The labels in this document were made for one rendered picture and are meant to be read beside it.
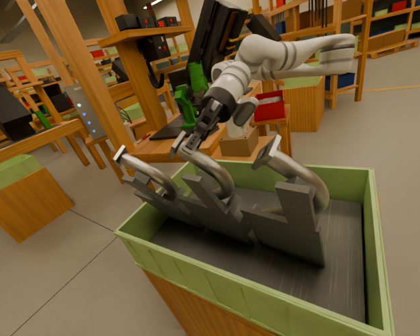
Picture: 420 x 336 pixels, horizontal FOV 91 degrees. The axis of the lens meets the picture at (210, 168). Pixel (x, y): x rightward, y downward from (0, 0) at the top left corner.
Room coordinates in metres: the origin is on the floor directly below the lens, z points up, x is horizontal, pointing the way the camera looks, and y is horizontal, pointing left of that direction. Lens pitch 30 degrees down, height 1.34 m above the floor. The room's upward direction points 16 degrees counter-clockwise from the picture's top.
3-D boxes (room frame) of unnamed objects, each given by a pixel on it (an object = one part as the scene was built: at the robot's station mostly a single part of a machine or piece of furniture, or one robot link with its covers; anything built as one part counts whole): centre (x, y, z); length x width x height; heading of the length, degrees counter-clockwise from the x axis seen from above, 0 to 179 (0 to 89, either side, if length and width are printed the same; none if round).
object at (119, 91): (1.99, 0.22, 1.23); 1.30 x 0.05 x 0.09; 150
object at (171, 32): (1.93, 0.13, 1.52); 0.90 x 0.25 x 0.04; 150
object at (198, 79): (1.71, -0.12, 1.17); 0.13 x 0.12 x 0.20; 150
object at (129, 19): (1.66, 0.24, 1.59); 0.15 x 0.07 x 0.07; 150
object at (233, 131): (0.95, -0.18, 1.03); 0.09 x 0.09 x 0.17; 66
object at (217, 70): (0.96, -0.17, 1.19); 0.09 x 0.09 x 0.17; 44
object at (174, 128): (1.80, -0.10, 0.89); 1.10 x 0.42 x 0.02; 150
